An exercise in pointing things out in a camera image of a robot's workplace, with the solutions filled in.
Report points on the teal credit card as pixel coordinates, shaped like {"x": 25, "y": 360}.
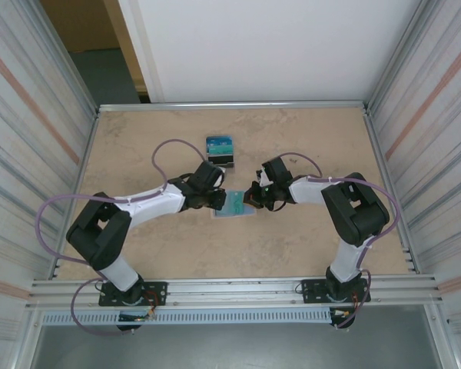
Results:
{"x": 234, "y": 203}

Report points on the beige card holder wallet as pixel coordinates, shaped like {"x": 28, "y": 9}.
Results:
{"x": 230, "y": 217}

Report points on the clear acrylic card organizer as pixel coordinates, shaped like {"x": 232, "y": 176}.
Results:
{"x": 224, "y": 167}

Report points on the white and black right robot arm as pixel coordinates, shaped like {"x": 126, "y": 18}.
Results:
{"x": 307, "y": 192}

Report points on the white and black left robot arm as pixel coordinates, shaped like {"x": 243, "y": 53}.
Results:
{"x": 150, "y": 205}

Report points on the black VIP card stack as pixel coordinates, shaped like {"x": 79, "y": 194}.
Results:
{"x": 221, "y": 158}

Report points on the teal card stack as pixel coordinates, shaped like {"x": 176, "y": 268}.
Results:
{"x": 221, "y": 150}

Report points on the blue card stack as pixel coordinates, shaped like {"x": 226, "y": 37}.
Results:
{"x": 219, "y": 141}

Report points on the small circuit board connector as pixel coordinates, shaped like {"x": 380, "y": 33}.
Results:
{"x": 343, "y": 314}
{"x": 138, "y": 317}

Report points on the aluminium mounting rail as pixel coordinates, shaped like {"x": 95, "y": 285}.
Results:
{"x": 234, "y": 288}

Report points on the aluminium rear table frame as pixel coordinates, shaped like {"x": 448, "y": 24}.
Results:
{"x": 234, "y": 105}

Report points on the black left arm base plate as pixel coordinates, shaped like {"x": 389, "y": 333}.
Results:
{"x": 157, "y": 288}

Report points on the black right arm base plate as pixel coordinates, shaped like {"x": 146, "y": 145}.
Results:
{"x": 311, "y": 288}

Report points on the aluminium table side rail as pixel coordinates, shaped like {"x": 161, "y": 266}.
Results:
{"x": 391, "y": 192}
{"x": 89, "y": 146}

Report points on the white door frame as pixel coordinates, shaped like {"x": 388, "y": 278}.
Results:
{"x": 136, "y": 38}

